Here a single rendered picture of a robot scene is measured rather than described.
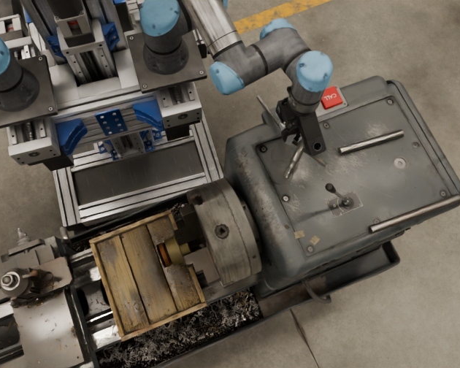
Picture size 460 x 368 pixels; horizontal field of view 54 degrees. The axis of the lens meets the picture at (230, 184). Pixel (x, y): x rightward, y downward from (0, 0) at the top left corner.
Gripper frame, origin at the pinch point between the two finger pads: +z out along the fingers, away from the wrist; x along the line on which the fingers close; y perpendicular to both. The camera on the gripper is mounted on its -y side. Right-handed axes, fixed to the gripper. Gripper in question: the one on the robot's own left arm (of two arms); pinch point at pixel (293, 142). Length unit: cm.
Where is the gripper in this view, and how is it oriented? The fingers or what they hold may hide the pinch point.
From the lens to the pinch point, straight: 127.9
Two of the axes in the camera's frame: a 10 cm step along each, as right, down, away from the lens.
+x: -9.2, 3.6, -1.5
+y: -3.9, -8.8, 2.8
